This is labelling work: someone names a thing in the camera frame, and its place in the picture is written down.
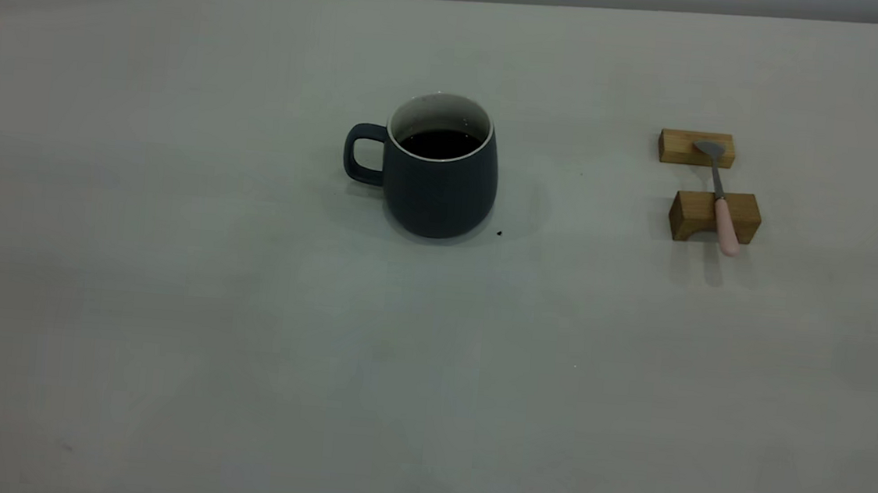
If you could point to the arched wooden block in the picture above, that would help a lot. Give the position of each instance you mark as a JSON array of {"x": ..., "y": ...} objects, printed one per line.
[{"x": 694, "y": 208}]

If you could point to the dark grey ceramic mug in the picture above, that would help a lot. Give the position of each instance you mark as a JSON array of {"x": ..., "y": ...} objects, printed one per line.
[{"x": 439, "y": 195}]

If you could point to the flat rectangular wooden block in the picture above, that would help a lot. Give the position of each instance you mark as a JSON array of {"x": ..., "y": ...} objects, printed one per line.
[{"x": 678, "y": 146}]

